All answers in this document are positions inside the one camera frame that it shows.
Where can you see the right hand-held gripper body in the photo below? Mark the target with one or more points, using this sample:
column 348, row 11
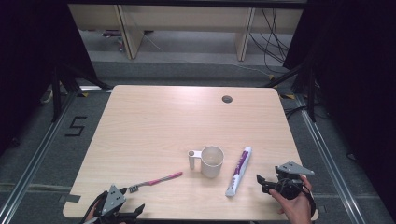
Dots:
column 291, row 183

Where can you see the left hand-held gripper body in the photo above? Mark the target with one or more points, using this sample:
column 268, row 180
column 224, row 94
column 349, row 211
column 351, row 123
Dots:
column 112, row 199

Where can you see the white purple toothpaste tube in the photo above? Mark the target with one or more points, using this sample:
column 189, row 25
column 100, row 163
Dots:
column 239, row 171

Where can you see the pink toothbrush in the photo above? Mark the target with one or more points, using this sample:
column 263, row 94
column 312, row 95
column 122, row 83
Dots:
column 158, row 180

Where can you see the person's left hand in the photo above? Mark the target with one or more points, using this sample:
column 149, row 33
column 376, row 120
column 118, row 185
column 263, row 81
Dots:
column 91, row 215

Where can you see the person's right hand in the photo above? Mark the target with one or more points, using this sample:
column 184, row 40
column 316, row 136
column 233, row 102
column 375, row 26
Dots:
column 297, row 210

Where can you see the black metal stand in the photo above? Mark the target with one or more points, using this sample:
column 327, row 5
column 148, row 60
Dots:
column 311, row 96
column 56, row 93

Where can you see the black curtain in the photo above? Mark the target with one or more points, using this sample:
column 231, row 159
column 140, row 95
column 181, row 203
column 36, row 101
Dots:
column 358, row 77
column 28, row 62

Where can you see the aluminium floor rail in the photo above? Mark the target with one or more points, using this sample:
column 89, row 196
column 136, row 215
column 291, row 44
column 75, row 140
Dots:
column 37, row 155
column 330, row 155

